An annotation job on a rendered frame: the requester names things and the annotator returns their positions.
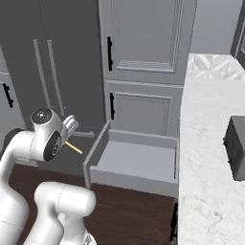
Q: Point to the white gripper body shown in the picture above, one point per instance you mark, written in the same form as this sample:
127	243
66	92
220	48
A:
71	125

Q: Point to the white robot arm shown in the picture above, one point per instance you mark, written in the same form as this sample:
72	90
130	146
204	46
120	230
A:
48	204

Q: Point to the yellow straw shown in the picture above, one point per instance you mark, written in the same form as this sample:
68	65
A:
74	148

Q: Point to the open grey drawer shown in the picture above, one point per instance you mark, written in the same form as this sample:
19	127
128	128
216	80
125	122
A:
137	159

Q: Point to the dark grey fridge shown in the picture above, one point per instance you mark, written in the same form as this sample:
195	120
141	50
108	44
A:
76	79

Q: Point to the grey side cupboard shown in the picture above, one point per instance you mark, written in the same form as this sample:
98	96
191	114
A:
12	115

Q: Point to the small grey cupboard door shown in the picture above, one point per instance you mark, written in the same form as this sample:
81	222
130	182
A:
143	111

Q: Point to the tall grey cupboard door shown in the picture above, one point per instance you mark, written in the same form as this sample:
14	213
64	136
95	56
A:
146	38

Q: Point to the dark grey toaster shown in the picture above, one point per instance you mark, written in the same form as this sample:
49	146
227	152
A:
236	150

